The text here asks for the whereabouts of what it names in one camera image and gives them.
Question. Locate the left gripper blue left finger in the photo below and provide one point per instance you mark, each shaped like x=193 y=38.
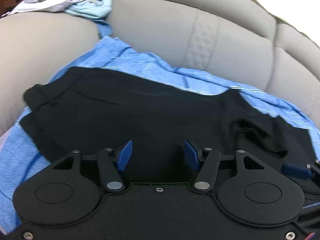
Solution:
x=123 y=154

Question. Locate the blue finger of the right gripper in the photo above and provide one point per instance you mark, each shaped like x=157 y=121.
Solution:
x=295 y=171

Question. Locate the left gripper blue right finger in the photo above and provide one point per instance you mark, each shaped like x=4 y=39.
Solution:
x=191 y=155

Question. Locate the black pants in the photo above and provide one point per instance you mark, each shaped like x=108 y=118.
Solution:
x=239 y=192

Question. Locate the blue plaid cloth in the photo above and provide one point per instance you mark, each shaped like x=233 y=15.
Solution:
x=20 y=159

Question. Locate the beige leather sofa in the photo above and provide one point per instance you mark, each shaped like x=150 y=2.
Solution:
x=238 y=40

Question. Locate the light blue garment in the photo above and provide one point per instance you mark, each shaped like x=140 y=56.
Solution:
x=90 y=9

